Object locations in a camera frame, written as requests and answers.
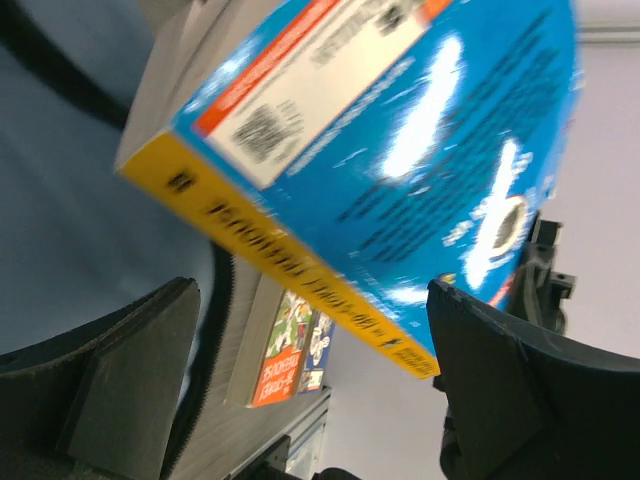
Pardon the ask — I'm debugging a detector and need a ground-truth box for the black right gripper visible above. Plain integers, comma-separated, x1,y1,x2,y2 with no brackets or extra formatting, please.
505,212,576,335

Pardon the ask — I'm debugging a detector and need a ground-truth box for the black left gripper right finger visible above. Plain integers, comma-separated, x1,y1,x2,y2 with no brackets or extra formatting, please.
427,280,639,479

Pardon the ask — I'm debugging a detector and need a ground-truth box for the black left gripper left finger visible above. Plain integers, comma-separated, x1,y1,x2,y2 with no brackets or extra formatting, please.
1,278,200,479

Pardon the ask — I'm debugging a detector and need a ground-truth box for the light blue fabric backpack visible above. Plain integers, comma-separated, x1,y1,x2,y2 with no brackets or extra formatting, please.
1,1,235,479

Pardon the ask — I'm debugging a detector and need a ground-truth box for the orange treehouse paperback book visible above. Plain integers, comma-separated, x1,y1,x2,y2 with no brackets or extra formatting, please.
225,275,314,408

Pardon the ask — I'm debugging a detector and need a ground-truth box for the bright blue paperback book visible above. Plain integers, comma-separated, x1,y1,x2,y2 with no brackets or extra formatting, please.
115,1,582,378

